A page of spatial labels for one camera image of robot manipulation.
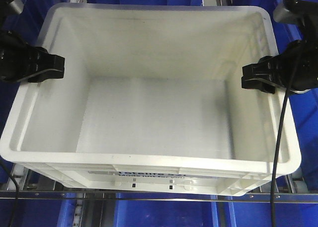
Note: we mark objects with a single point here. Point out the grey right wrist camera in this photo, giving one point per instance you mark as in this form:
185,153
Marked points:
11,7

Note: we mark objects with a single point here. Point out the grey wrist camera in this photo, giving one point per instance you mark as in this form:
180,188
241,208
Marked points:
289,11
11,7

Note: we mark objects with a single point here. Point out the steel front shelf rail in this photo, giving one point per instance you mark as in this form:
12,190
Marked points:
133,196

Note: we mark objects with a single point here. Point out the white plastic tote bin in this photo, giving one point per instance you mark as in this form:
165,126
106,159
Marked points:
151,100

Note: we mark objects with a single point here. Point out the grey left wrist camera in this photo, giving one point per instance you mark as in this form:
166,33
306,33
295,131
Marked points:
289,11

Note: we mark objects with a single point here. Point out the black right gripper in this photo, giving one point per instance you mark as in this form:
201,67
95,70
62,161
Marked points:
296,68

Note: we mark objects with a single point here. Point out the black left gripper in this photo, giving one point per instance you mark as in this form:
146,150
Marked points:
17,57

